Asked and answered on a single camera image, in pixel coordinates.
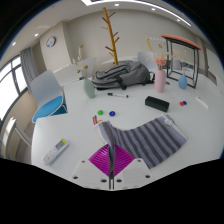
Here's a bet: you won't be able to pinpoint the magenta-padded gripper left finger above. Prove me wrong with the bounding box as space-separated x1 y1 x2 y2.
70 143 111 191

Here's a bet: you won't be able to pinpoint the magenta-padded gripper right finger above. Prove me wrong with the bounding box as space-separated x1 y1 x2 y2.
114 144 152 191

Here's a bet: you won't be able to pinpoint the grey striped towel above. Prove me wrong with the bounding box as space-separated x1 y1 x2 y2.
94 113 188 169

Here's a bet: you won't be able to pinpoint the white remote control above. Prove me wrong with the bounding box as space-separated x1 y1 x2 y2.
41 138 70 166

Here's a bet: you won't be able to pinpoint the black marker pen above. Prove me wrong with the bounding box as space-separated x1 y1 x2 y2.
107 92 129 99

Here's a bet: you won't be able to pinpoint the black rectangular case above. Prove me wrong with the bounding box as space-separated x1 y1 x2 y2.
144 95 171 113

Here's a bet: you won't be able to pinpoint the green vase with dried flowers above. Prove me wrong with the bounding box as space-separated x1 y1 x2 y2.
72 44 97 100

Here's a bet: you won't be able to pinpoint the white chair with blue seat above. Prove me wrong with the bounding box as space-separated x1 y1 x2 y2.
29 69 69 124

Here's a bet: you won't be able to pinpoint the grey backpack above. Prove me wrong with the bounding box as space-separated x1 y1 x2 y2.
91 60 156 91

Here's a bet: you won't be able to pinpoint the pink vase with flowers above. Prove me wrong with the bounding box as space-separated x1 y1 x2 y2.
146 38 168 94

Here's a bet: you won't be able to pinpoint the white rectangular block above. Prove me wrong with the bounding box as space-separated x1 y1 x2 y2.
195 96 210 110

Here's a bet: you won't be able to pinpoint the blue vase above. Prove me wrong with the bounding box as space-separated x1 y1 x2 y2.
178 73 189 90

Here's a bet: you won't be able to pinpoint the window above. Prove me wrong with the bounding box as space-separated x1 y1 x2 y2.
0 54 28 124

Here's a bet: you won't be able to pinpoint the grey curtain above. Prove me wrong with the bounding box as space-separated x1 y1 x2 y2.
19 46 38 93

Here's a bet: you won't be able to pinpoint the wooden coat rack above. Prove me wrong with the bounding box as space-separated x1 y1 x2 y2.
100 7 120 66

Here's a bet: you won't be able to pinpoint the recessed ceiling spotlights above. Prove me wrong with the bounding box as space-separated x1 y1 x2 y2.
11 2 182 46

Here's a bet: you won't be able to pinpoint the ceiling light strip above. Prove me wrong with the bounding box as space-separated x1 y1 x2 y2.
80 0 193 27

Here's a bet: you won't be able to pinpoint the round wall clock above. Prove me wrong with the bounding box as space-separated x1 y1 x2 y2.
45 36 57 48

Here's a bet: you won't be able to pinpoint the black frame stand orange top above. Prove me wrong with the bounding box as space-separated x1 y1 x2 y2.
160 33 203 89

